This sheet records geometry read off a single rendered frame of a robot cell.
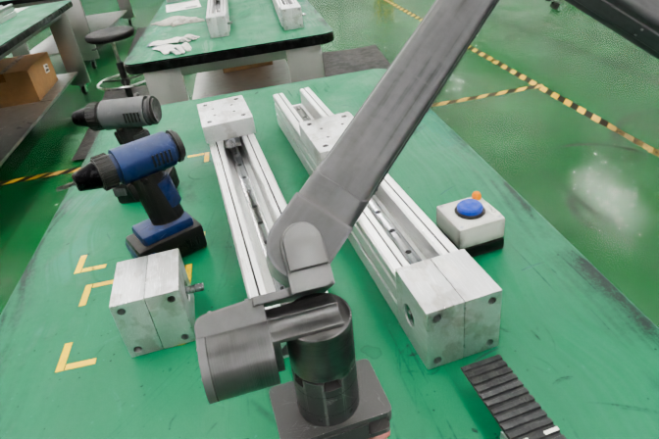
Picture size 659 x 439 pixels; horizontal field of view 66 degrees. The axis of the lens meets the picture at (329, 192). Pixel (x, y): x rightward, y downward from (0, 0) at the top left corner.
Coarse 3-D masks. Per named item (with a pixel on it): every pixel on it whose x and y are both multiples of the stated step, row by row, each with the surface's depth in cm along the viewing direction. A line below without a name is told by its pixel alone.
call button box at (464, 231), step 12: (444, 204) 84; (456, 204) 84; (444, 216) 82; (456, 216) 81; (468, 216) 80; (480, 216) 80; (492, 216) 80; (444, 228) 83; (456, 228) 79; (468, 228) 78; (480, 228) 78; (492, 228) 79; (456, 240) 80; (468, 240) 79; (480, 240) 80; (492, 240) 81; (468, 252) 80; (480, 252) 81
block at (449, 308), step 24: (432, 264) 66; (456, 264) 66; (408, 288) 63; (432, 288) 62; (456, 288) 62; (480, 288) 61; (408, 312) 65; (432, 312) 59; (456, 312) 60; (480, 312) 61; (408, 336) 68; (432, 336) 61; (456, 336) 62; (480, 336) 63; (432, 360) 63; (456, 360) 64
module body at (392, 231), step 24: (312, 96) 129; (288, 120) 119; (312, 168) 105; (384, 192) 86; (360, 216) 80; (384, 216) 84; (408, 216) 78; (360, 240) 80; (384, 240) 73; (408, 240) 79; (432, 240) 72; (384, 264) 70; (408, 264) 68; (384, 288) 73
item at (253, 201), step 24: (216, 144) 110; (216, 168) 100; (240, 168) 105; (264, 168) 98; (240, 192) 99; (264, 192) 91; (240, 216) 84; (264, 216) 90; (240, 240) 78; (264, 240) 82; (240, 264) 73; (264, 264) 78; (264, 288) 67
